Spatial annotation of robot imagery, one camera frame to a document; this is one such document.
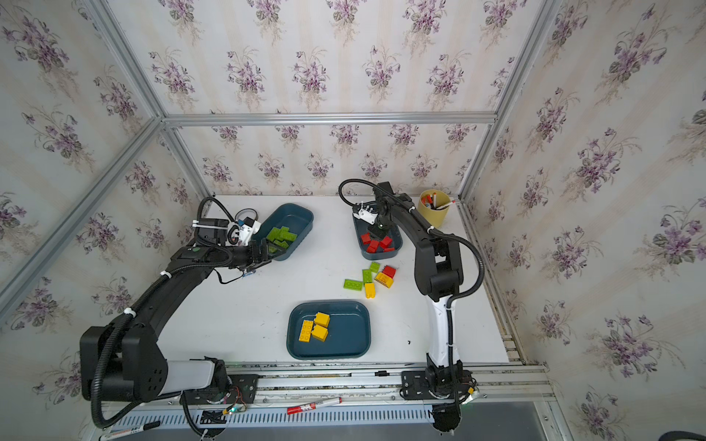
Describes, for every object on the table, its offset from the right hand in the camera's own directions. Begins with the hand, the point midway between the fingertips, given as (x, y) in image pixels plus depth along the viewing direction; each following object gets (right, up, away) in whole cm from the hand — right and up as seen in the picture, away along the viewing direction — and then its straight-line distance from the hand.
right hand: (377, 230), depth 100 cm
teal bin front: (-10, -30, -17) cm, 36 cm away
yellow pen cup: (+22, +10, +5) cm, 25 cm away
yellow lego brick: (-19, -27, -16) cm, 37 cm away
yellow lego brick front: (-3, -20, -9) cm, 22 cm away
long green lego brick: (-39, -2, +7) cm, 40 cm away
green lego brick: (-34, -3, +5) cm, 35 cm away
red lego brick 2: (-2, -7, +2) cm, 7 cm away
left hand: (-32, -6, -19) cm, 38 cm away
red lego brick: (+4, -14, -4) cm, 15 cm away
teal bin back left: (-32, +4, +12) cm, 34 cm away
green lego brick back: (-37, 0, +8) cm, 38 cm away
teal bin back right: (-6, +1, -7) cm, 9 cm away
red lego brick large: (+4, -7, +1) cm, 8 cm away
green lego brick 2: (-9, -19, -7) cm, 22 cm away
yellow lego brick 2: (+2, -17, -7) cm, 18 cm away
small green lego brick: (-35, -6, +2) cm, 35 cm away
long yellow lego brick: (-23, -30, -17) cm, 42 cm away
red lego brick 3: (+3, -5, +3) cm, 7 cm away
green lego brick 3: (-4, -16, -4) cm, 17 cm away
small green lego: (-1, -13, -2) cm, 13 cm away
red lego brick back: (-4, -3, +4) cm, 7 cm away
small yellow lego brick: (-19, -31, -18) cm, 40 cm away
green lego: (-32, -5, -22) cm, 39 cm away
